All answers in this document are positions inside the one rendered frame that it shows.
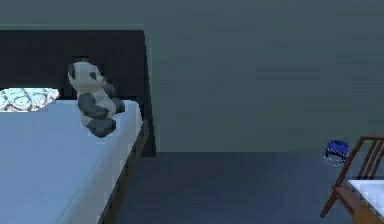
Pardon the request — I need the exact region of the black and white panda toy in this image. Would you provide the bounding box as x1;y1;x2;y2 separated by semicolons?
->
67;58;126;139

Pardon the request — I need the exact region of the blue round ball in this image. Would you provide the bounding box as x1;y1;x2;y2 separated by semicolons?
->
323;139;350;167

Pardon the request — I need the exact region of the bed with black headboard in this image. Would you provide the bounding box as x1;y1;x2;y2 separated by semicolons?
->
0;29;157;224

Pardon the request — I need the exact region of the white patterned pillow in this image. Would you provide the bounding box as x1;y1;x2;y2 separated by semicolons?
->
0;87;60;113

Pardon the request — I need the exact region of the brown wooden chair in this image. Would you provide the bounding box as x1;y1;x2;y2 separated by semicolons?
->
319;135;384;220

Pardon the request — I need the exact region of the white top wooden table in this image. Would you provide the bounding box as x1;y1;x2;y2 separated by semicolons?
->
347;179;384;224

